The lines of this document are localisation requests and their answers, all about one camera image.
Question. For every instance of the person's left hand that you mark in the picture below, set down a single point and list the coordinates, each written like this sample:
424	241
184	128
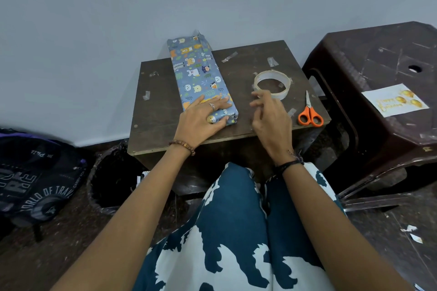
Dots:
198	125

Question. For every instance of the person's right hand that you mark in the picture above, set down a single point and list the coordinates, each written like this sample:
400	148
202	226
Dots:
273	127

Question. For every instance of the clear tape roll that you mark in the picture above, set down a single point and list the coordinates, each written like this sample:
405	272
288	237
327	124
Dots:
285	93

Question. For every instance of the happy birthday card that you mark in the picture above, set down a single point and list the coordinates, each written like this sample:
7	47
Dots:
389	101

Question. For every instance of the person's left forearm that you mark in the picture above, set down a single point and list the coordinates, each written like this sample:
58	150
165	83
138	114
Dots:
112	229

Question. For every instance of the person's right forearm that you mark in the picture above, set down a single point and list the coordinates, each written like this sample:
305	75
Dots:
334	232

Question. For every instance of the small dark wooden table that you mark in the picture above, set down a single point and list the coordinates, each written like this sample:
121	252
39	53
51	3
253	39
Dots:
153	120

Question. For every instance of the crumpled paper scraps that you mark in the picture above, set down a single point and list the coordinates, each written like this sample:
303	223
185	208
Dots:
142	175

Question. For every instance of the crumpled clear tape piece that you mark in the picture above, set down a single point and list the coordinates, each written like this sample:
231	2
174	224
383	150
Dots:
229	57

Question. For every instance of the brown plastic stool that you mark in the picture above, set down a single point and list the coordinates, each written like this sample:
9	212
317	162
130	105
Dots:
368	151

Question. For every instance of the black lined trash bin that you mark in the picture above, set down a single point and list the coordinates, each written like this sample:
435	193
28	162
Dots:
109	185

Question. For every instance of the teal white patterned trousers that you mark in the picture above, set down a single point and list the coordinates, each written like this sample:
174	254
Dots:
235	232

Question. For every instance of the white paper scrap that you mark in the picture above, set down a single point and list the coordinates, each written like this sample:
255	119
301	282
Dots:
416	238
409	228

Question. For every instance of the black purple backpack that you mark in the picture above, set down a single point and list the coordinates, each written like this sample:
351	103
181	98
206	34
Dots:
34	178

